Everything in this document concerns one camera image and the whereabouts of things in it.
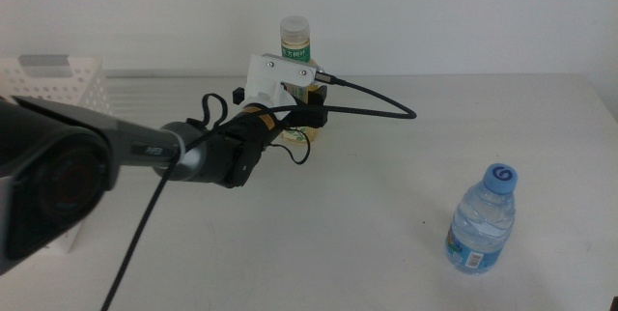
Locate clear water bottle blue cap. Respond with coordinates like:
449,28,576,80
444,162,520,275

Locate thin black left gripper wire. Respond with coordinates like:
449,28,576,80
199,92,313,166

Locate yellow tea bottle green label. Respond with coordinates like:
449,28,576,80
278,14,322,145

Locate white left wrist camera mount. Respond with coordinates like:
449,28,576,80
242,52,319,110

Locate thick braided left camera cable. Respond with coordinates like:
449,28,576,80
99,71,418,311

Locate white perforated plastic basket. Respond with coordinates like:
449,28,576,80
0,53,115,255

